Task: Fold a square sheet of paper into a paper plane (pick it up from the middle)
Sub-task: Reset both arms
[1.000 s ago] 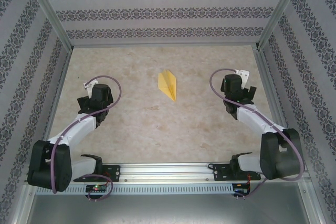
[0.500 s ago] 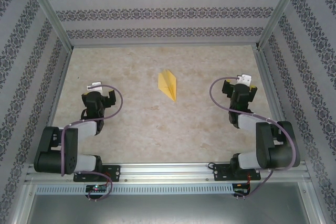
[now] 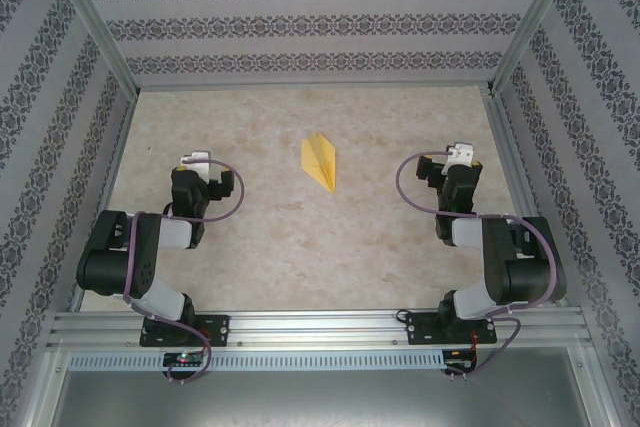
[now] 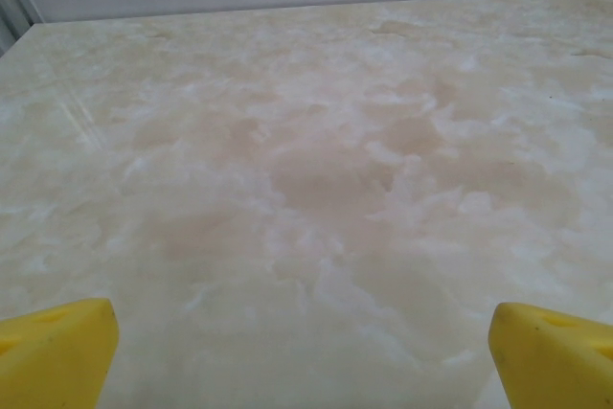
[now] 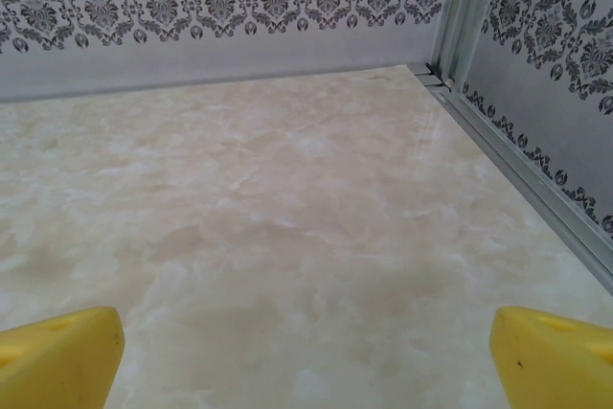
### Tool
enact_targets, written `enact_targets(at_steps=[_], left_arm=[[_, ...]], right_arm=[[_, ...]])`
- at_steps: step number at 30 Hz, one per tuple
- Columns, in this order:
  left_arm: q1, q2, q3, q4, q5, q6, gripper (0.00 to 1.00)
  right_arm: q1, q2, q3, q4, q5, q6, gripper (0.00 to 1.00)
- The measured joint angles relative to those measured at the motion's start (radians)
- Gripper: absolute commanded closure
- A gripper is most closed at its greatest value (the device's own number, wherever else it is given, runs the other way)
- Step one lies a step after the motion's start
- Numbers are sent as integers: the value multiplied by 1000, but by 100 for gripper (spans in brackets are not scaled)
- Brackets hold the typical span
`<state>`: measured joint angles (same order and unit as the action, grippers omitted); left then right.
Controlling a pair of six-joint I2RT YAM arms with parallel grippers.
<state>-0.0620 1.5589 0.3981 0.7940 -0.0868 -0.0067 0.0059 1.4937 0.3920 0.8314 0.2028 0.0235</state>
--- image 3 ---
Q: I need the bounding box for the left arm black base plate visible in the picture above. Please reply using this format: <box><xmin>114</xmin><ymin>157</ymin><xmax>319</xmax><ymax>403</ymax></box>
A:
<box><xmin>139</xmin><ymin>314</ymin><xmax>232</xmax><ymax>348</ymax></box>

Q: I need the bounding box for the grey metal sheet panel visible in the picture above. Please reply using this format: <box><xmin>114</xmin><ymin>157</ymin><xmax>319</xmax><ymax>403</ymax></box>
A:
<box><xmin>49</xmin><ymin>369</ymin><xmax>601</xmax><ymax>427</ymax></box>

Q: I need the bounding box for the yellow square paper sheet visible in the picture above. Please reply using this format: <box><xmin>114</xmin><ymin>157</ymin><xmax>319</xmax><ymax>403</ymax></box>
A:
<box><xmin>300</xmin><ymin>131</ymin><xmax>339</xmax><ymax>194</ymax></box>

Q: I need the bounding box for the aluminium frame post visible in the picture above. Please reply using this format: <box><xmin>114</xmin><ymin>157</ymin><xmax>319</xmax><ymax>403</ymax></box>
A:
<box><xmin>485</xmin><ymin>0</ymin><xmax>585</xmax><ymax>98</ymax></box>
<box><xmin>39</xmin><ymin>0</ymin><xmax>141</xmax><ymax>98</ymax></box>

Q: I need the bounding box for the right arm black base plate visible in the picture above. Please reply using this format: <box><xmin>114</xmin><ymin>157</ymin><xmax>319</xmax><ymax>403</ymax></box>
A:
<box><xmin>405</xmin><ymin>311</ymin><xmax>499</xmax><ymax>347</ymax></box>

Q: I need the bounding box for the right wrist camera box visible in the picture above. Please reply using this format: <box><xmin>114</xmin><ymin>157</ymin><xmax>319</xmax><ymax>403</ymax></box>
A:
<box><xmin>443</xmin><ymin>142</ymin><xmax>475</xmax><ymax>176</ymax></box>

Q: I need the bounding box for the aluminium mounting rail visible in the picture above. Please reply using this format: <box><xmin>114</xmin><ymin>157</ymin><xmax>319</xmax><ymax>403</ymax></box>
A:
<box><xmin>47</xmin><ymin>310</ymin><xmax>594</xmax><ymax>349</ymax></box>

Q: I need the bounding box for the aluminium back rail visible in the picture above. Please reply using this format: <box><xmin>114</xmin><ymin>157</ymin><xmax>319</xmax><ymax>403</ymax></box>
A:
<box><xmin>133</xmin><ymin>78</ymin><xmax>495</xmax><ymax>92</ymax></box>

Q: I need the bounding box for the slotted grey cable duct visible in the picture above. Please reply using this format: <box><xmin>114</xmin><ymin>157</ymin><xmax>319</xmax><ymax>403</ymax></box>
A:
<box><xmin>69</xmin><ymin>350</ymin><xmax>447</xmax><ymax>371</ymax></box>

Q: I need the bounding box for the aluminium side rail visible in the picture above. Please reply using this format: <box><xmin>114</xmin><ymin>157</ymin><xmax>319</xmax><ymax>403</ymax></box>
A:
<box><xmin>69</xmin><ymin>89</ymin><xmax>140</xmax><ymax>312</ymax></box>
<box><xmin>483</xmin><ymin>89</ymin><xmax>569</xmax><ymax>308</ymax></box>

